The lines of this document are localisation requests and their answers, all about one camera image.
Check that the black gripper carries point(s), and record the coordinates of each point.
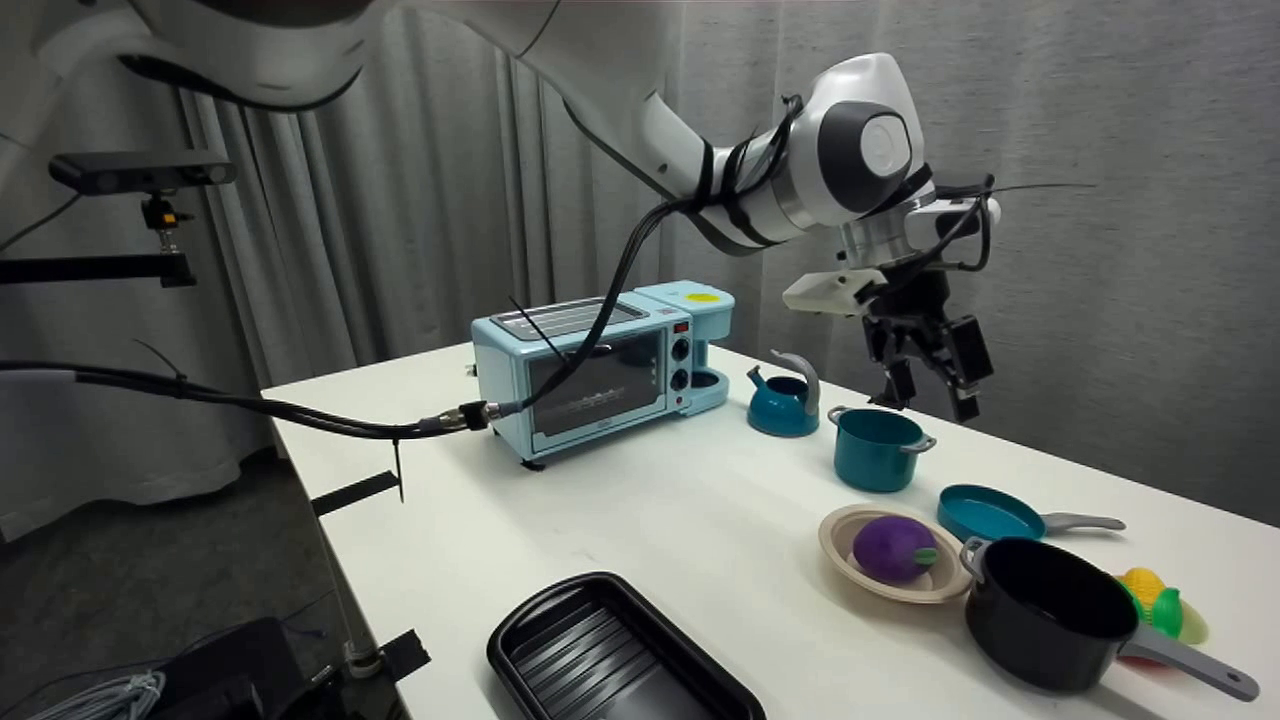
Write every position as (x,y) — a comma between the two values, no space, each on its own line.
(924,326)

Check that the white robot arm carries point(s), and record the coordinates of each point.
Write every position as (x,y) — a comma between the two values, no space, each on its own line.
(853,144)

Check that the teal toy pot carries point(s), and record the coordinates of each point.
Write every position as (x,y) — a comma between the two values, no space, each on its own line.
(877,455)

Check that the teal toy frying pan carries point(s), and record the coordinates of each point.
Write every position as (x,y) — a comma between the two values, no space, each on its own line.
(990,515)

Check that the teal toy kettle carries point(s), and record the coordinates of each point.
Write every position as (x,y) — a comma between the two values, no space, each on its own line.
(783,405)

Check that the cream colored plate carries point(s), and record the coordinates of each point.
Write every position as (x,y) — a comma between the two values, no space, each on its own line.
(837,546)

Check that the black toy saucepan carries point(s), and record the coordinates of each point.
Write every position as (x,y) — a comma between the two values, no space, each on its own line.
(1045,623)

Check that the yellow green toy food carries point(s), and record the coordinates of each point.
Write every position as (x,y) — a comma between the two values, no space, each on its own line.
(1151,592)

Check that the grey curtain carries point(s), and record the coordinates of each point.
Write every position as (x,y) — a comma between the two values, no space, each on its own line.
(1135,266)

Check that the light blue toaster oven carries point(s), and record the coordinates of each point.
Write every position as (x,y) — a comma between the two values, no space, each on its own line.
(603,364)

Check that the black ridged tray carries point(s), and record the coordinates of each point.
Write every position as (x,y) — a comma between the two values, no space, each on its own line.
(603,661)

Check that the clear plastic bag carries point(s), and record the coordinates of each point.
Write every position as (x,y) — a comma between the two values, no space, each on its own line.
(93,698)

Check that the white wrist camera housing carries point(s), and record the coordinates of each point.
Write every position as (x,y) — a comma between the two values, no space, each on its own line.
(832,288)

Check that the black table edge bracket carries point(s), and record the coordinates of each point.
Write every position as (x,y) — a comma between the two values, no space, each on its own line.
(386,661)

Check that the black camera bar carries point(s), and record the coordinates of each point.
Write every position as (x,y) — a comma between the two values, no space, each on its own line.
(140,169)

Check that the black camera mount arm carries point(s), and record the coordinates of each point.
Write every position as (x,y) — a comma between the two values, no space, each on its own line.
(93,266)

